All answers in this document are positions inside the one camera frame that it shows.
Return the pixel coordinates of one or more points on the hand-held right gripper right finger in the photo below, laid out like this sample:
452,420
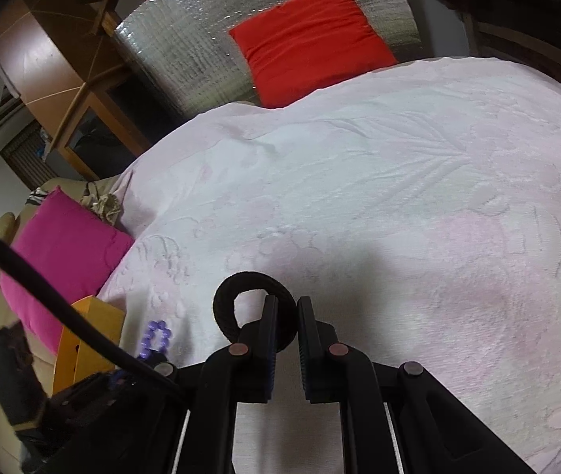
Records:
306,355

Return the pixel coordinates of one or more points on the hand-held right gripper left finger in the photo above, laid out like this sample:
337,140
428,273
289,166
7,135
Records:
270,355

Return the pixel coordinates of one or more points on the dark brown velvet scrunchie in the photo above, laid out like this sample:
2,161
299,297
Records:
221,306

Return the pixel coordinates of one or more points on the orange box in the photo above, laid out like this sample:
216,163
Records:
92,316

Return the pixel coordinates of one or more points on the magenta cushion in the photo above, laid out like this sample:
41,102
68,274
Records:
63,247

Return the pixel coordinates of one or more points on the pale pink embossed blanket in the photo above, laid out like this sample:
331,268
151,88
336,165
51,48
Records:
359,182

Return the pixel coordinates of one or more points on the beige fringe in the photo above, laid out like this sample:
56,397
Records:
107,207

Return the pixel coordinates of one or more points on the dark slatted vent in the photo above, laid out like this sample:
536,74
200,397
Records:
28,158

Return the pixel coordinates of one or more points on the red cushion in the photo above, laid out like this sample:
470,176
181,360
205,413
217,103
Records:
305,39

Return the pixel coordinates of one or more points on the silver insulation mat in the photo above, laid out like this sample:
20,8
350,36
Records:
176,49

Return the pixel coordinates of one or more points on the wooden table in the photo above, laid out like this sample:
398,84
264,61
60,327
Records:
38,59

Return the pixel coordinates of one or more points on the dark wooden shelf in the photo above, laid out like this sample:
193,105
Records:
507,34

